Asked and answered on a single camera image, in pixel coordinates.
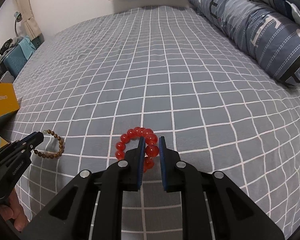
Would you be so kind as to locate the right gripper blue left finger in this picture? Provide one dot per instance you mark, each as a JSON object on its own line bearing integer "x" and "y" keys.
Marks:
{"x": 140, "y": 153}

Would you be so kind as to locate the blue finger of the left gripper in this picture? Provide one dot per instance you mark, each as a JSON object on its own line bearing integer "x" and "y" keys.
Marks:
{"x": 30, "y": 142}

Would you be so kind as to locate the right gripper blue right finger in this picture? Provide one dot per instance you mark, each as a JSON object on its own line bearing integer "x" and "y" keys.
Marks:
{"x": 163, "y": 161}

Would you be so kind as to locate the person's left hand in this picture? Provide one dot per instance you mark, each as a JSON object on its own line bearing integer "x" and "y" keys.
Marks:
{"x": 14, "y": 210}

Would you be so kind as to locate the teal suitcase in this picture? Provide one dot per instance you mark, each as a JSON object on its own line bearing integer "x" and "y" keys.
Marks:
{"x": 14, "y": 61}

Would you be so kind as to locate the grey checked bed sheet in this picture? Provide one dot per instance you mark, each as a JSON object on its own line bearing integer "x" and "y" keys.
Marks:
{"x": 169, "y": 70}

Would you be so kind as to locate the teal cloth on suitcase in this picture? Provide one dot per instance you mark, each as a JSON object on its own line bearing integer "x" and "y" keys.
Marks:
{"x": 27, "y": 47}

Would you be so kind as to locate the blue desk lamp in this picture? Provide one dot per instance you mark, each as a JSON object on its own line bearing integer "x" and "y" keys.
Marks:
{"x": 18, "y": 19}

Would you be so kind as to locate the beige tied curtain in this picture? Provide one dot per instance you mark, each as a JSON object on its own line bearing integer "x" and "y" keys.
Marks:
{"x": 29, "y": 22}

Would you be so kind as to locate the blue grey patterned pillow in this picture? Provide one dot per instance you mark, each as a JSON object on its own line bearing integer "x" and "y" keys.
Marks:
{"x": 270, "y": 38}

